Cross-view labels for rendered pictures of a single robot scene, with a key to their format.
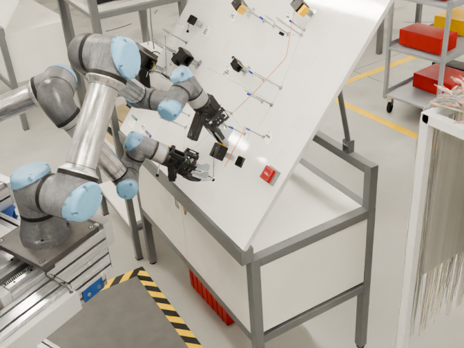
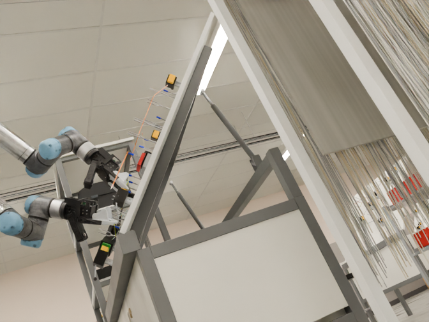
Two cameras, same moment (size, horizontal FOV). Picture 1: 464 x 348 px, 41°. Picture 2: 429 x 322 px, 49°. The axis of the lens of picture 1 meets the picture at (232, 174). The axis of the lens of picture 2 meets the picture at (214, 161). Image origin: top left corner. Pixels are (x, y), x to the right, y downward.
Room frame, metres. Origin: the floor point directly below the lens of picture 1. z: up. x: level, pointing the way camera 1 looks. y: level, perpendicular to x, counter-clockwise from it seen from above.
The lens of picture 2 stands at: (0.44, -0.47, 0.43)
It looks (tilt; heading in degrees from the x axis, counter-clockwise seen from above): 22 degrees up; 5
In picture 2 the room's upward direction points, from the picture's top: 25 degrees counter-clockwise
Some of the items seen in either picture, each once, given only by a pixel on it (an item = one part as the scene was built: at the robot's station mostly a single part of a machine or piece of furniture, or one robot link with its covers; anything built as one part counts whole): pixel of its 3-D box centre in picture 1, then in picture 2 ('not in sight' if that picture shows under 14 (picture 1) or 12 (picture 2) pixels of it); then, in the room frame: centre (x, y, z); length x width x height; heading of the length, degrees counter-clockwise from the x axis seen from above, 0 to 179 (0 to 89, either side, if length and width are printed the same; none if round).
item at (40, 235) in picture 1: (42, 220); not in sight; (1.52, 0.57, 1.21); 0.15 x 0.15 x 0.10
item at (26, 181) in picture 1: (35, 188); not in sight; (1.51, 0.57, 1.33); 0.13 x 0.12 x 0.14; 61
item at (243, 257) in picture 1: (175, 186); (118, 289); (2.26, 0.25, 0.83); 1.18 x 0.05 x 0.06; 29
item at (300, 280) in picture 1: (241, 205); (211, 315); (2.41, -0.03, 0.60); 1.17 x 0.58 x 0.40; 29
